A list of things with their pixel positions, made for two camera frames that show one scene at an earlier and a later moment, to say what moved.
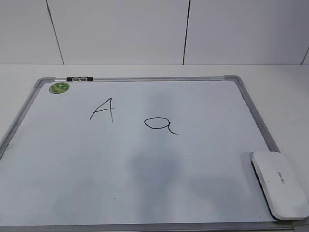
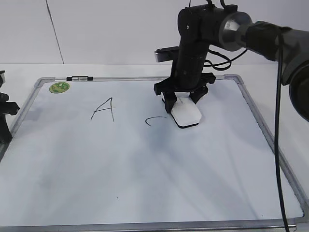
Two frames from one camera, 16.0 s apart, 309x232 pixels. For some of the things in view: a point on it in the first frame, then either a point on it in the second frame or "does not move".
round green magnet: x=59 y=87 does not move
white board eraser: x=282 y=186 to x=185 y=112
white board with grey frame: x=155 y=153 does not move
